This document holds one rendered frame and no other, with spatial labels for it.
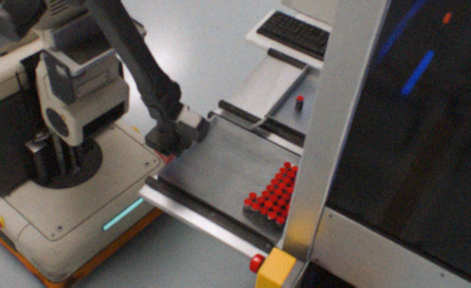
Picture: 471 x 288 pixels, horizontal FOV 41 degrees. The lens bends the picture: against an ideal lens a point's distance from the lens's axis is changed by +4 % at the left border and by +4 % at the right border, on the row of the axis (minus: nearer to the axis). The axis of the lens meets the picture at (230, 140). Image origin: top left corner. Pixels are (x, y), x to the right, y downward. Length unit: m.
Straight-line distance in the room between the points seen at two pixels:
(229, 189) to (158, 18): 2.08
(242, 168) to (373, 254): 0.53
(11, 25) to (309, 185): 0.72
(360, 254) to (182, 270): 1.32
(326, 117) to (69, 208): 1.45
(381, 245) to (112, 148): 1.49
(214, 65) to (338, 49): 2.34
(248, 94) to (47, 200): 0.90
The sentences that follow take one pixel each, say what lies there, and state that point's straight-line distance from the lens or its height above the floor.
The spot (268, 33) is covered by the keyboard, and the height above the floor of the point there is 0.82.
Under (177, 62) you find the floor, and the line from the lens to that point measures 3.22.
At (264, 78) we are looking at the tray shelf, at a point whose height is 0.88.
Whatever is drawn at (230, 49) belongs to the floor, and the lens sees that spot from 3.32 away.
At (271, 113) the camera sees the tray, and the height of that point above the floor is 0.89.
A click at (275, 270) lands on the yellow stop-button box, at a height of 1.03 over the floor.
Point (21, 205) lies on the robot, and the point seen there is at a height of 0.28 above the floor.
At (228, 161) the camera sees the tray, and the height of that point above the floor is 0.88.
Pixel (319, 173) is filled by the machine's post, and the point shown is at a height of 1.28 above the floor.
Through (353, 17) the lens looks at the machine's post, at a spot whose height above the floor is 1.61.
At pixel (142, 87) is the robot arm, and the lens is 1.31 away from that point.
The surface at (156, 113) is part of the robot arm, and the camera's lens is 1.36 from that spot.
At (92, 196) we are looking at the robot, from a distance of 2.30.
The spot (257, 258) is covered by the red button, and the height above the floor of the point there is 1.01.
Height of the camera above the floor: 2.11
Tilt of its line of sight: 48 degrees down
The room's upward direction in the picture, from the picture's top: 5 degrees clockwise
